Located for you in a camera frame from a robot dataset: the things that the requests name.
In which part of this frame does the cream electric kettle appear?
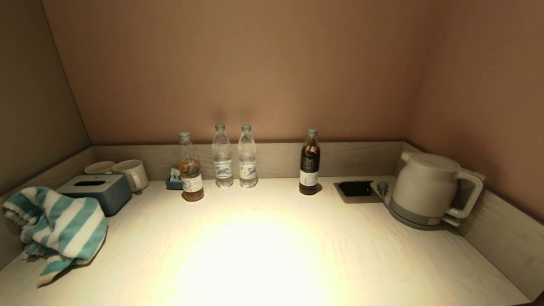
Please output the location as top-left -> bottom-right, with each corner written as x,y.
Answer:
391,151 -> 485,220

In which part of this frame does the grey tissue box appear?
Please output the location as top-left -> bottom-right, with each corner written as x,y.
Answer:
55,174 -> 132,217

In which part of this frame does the teal white striped towel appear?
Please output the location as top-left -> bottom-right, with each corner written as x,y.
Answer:
2,186 -> 109,287

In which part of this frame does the white ceramic mug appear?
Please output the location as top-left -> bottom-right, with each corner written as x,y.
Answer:
111,159 -> 149,194
84,161 -> 116,175

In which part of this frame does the dark drink bottle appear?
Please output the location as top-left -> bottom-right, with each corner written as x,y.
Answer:
298,129 -> 321,196

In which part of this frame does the clear water bottle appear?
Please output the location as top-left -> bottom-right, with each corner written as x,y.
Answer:
237,124 -> 258,189
212,123 -> 234,188

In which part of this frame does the small blue sachet tray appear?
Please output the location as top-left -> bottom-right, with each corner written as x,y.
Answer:
164,167 -> 184,190

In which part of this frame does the recessed black power socket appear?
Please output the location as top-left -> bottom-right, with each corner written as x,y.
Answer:
333,180 -> 383,204

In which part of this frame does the grey kettle base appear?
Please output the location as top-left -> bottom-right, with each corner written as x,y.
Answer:
387,199 -> 462,231

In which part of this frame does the amber tea bottle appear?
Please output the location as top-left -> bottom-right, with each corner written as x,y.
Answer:
177,131 -> 204,202

